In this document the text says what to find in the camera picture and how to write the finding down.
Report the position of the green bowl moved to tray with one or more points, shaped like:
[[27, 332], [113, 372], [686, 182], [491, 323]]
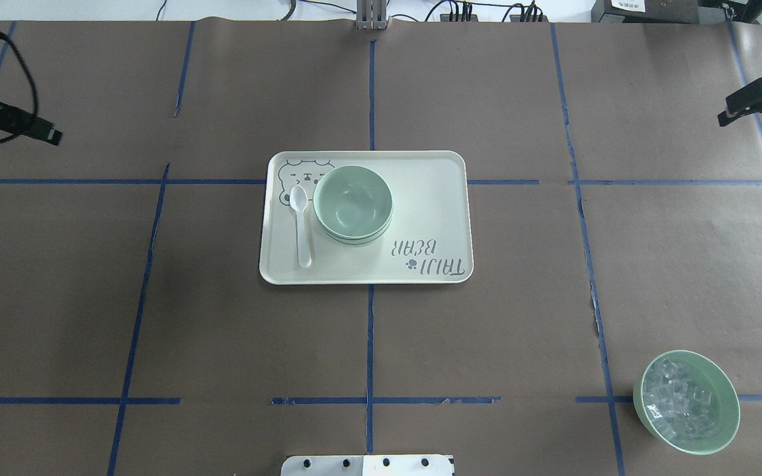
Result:
[[356, 235]]

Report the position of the white plastic spoon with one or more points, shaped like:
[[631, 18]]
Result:
[[299, 204]]

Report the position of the green bowl with ice cubes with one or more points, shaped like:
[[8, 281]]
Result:
[[688, 402]]

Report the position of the pale green bear tray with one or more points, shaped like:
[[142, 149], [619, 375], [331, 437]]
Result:
[[429, 240]]

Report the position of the green bowl on tray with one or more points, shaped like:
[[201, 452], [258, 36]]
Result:
[[351, 241]]

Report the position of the aluminium frame post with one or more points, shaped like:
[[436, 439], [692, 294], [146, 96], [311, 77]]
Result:
[[372, 15]]

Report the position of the white pedestal column base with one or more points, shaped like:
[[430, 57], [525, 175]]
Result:
[[390, 464]]

